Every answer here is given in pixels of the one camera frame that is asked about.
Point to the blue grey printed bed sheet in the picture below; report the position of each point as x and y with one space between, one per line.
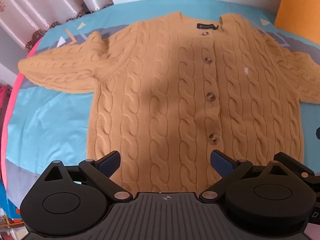
50 120

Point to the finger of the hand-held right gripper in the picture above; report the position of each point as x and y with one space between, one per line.
295 166
318 133

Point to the pink blanket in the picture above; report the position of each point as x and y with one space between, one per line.
15 105

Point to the white pleated curtain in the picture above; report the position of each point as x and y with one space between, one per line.
37 7

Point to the orange wooden headboard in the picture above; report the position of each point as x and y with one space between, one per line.
300 5

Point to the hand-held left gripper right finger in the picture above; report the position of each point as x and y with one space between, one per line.
221 163

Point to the dark red cloth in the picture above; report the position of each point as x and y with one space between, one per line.
4 100

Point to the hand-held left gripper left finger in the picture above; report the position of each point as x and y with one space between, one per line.
110 163

